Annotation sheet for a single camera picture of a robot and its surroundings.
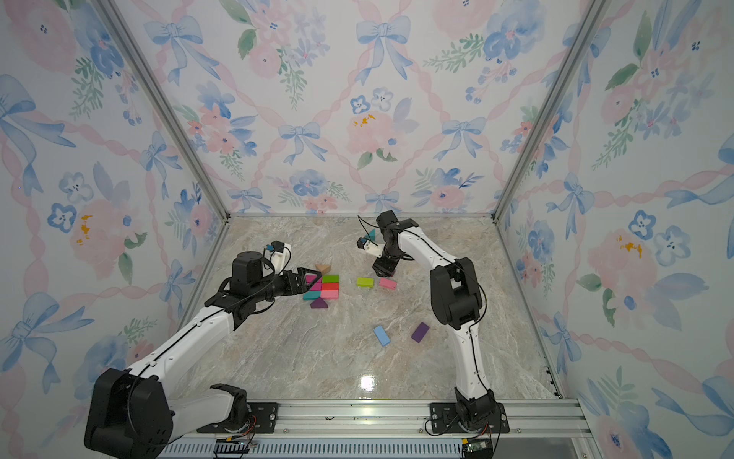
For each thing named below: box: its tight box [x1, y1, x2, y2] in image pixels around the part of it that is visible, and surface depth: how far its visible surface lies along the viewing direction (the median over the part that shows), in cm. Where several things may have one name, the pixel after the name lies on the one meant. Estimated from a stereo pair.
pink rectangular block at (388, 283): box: [378, 277, 398, 290], surface depth 102 cm
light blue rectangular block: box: [372, 325, 391, 348], surface depth 90 cm
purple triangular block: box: [309, 296, 329, 309], surface depth 96 cm
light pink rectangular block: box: [321, 289, 340, 300], surface depth 99 cm
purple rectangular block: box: [410, 321, 431, 344], surface depth 91 cm
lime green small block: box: [356, 277, 375, 288], surface depth 102 cm
